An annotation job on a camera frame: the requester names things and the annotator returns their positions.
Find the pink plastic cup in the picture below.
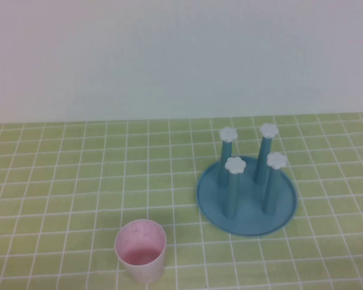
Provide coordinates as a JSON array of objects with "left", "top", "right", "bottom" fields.
[{"left": 114, "top": 219, "right": 167, "bottom": 285}]

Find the blue cup stand with pegs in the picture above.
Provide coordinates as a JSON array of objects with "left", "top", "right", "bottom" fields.
[{"left": 195, "top": 122, "right": 299, "bottom": 238}]

